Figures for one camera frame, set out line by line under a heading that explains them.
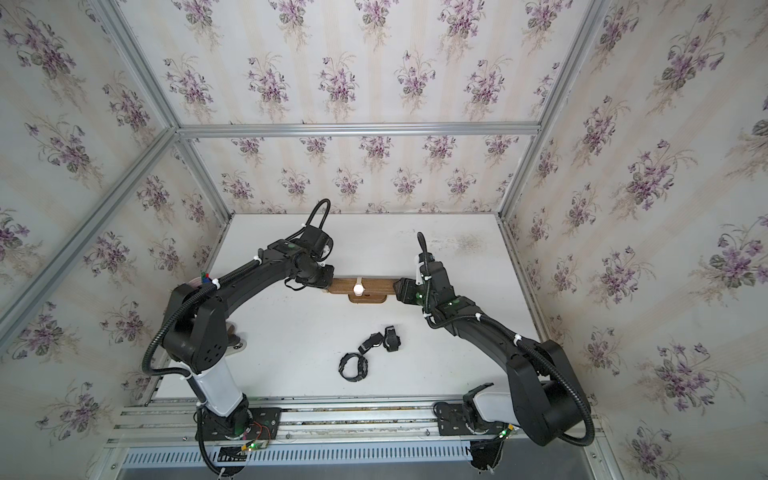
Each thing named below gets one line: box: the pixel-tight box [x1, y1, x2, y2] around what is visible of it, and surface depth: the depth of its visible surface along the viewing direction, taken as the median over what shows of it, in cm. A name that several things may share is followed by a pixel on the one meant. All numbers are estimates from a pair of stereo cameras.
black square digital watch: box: [383, 325, 401, 352], surface depth 84 cm
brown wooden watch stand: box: [327, 278, 396, 303], surface depth 92 cm
